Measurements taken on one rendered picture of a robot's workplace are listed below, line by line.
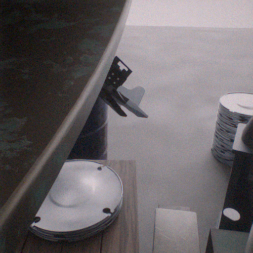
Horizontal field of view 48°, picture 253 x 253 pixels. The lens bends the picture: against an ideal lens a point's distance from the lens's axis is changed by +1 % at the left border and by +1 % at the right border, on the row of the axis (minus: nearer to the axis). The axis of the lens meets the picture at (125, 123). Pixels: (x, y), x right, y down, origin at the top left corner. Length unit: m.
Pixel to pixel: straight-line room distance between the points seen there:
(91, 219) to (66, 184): 0.15
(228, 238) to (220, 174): 1.17
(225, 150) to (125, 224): 0.96
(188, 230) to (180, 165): 1.18
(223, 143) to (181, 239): 1.24
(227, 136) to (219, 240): 1.20
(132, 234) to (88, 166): 0.27
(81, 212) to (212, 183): 0.88
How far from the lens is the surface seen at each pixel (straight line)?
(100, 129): 1.26
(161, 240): 0.41
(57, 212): 0.81
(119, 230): 0.80
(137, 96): 0.63
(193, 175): 1.55
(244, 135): 1.00
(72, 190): 0.85
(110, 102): 0.71
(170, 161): 1.61
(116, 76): 0.66
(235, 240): 0.42
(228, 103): 1.60
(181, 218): 0.44
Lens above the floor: 0.96
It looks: 29 degrees down
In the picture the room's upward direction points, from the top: straight up
